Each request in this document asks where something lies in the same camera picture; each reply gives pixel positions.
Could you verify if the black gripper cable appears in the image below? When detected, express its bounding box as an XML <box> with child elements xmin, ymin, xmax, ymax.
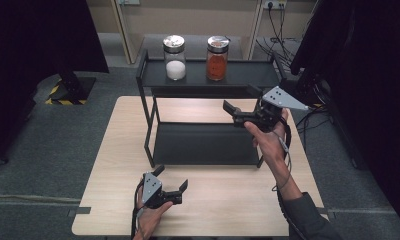
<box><xmin>271</xmin><ymin>123</ymin><xmax>310</xmax><ymax>240</ymax></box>
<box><xmin>130</xmin><ymin>181</ymin><xmax>146</xmax><ymax>240</ymax></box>

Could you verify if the black power cable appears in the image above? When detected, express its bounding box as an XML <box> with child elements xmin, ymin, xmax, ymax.
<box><xmin>278</xmin><ymin>2</ymin><xmax>301</xmax><ymax>68</ymax></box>
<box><xmin>267</xmin><ymin>2</ymin><xmax>291</xmax><ymax>64</ymax></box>

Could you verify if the yellow black hazard tape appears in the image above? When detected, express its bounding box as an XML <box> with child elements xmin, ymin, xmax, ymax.
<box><xmin>45</xmin><ymin>83</ymin><xmax>89</xmax><ymax>106</ymax></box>

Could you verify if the glass jar with orange powder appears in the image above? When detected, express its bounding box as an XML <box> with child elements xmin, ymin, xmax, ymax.
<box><xmin>205</xmin><ymin>35</ymin><xmax>230</xmax><ymax>82</ymax></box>

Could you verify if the beige office desk partition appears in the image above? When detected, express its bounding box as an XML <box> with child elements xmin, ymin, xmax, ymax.
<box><xmin>86</xmin><ymin>0</ymin><xmax>317</xmax><ymax>65</ymax></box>

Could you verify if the black floor cable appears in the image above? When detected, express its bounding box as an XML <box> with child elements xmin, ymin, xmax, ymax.
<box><xmin>295</xmin><ymin>103</ymin><xmax>337</xmax><ymax>152</ymax></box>

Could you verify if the black stand base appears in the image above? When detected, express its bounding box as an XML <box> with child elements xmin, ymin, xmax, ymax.
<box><xmin>49</xmin><ymin>69</ymin><xmax>97</xmax><ymax>102</ymax></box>

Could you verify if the glass jar with white powder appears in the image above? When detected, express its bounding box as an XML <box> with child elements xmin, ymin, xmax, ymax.
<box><xmin>162</xmin><ymin>34</ymin><xmax>187</xmax><ymax>81</ymax></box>

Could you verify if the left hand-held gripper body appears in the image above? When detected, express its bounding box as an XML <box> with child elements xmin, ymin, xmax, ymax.
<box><xmin>140</xmin><ymin>171</ymin><xmax>183</xmax><ymax>210</ymax></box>

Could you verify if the person's right hand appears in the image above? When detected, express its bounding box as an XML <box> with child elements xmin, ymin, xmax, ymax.
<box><xmin>243</xmin><ymin>108</ymin><xmax>291</xmax><ymax>169</ymax></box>

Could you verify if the black metal two-tier rack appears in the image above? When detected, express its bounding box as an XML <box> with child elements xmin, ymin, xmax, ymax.
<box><xmin>135</xmin><ymin>49</ymin><xmax>289</xmax><ymax>169</ymax></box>

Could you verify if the person's left hand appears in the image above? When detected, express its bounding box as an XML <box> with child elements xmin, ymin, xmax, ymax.
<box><xmin>133</xmin><ymin>186</ymin><xmax>174</xmax><ymax>240</ymax></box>

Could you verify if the black curtain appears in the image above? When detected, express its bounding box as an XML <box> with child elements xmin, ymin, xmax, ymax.
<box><xmin>0</xmin><ymin>0</ymin><xmax>110</xmax><ymax>171</ymax></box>
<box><xmin>289</xmin><ymin>0</ymin><xmax>400</xmax><ymax>234</ymax></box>

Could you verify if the white wall socket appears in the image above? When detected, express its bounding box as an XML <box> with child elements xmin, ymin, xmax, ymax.
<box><xmin>262</xmin><ymin>0</ymin><xmax>287</xmax><ymax>10</ymax></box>

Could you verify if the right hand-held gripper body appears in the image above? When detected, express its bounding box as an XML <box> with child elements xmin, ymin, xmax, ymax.
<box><xmin>232</xmin><ymin>85</ymin><xmax>310</xmax><ymax>133</ymax></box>

